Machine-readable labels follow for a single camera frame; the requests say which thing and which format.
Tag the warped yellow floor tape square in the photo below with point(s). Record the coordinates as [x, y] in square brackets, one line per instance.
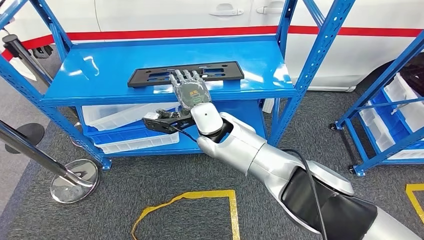
[233, 215]

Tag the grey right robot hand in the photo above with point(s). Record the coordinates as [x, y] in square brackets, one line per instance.
[192, 94]

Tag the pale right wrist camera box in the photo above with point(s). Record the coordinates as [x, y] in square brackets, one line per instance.
[150, 116]

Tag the blue steel rack with casters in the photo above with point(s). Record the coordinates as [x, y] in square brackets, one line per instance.
[381, 83]

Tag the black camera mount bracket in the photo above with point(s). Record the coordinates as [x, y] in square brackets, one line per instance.
[162, 126]

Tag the blue steel shelf rack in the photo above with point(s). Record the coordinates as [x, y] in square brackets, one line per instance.
[99, 82]

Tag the black plastic licence plate frame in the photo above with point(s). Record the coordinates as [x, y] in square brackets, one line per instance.
[145, 78]

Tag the dark round stanchion base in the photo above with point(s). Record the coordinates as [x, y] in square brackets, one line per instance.
[31, 132]

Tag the white plastic bin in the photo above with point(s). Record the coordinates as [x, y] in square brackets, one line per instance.
[407, 154]
[377, 132]
[407, 99]

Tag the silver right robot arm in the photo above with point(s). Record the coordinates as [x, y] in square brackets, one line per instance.
[265, 155]

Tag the white car red stripe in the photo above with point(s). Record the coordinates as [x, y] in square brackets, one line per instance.
[165, 13]

